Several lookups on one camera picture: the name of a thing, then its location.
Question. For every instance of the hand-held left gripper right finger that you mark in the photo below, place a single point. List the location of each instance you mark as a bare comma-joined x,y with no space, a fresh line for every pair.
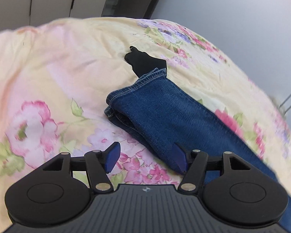
180,158

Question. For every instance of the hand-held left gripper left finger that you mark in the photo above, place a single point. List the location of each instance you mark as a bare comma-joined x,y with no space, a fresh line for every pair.
112,155

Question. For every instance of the blue denim pants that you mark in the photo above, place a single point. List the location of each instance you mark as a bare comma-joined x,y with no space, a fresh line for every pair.
160,109

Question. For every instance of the black cloth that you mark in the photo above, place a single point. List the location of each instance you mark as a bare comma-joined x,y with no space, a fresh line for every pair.
143,62

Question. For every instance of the floral bed sheet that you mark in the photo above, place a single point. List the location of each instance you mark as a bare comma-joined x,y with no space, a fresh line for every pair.
63,65

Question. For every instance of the beige wardrobe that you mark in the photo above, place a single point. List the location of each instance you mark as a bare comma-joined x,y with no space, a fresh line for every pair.
51,0

